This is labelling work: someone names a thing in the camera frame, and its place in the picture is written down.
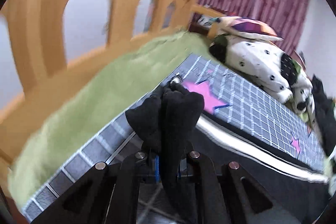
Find black pants with white stripe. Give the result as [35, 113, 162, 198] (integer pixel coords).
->
[125, 79, 335, 223]

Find green fleece bed sheet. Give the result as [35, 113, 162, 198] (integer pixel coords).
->
[7, 31, 211, 209]

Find blue checked star blanket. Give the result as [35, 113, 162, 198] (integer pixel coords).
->
[22, 54, 327, 221]

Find white strawberry print quilt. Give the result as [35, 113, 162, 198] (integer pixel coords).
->
[208, 34, 336, 196]

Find purple patterned cushion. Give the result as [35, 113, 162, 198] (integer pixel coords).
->
[211, 16, 283, 42]

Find black quilted jacket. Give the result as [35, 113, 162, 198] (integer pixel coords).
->
[311, 75, 335, 156]

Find wooden bed frame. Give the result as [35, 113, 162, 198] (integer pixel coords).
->
[1, 0, 219, 180]

